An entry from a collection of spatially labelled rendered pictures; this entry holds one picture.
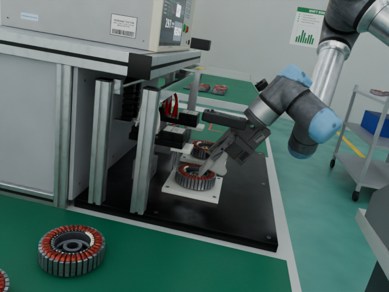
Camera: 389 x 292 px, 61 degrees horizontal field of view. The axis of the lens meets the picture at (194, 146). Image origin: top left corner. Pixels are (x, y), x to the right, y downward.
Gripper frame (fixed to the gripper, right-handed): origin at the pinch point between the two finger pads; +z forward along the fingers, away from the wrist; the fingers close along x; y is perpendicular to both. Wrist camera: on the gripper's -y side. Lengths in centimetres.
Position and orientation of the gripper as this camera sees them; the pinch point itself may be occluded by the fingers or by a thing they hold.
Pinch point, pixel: (199, 165)
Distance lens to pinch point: 90.1
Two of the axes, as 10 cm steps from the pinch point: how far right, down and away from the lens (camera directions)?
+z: -6.4, 6.9, 3.2
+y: 7.5, 6.6, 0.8
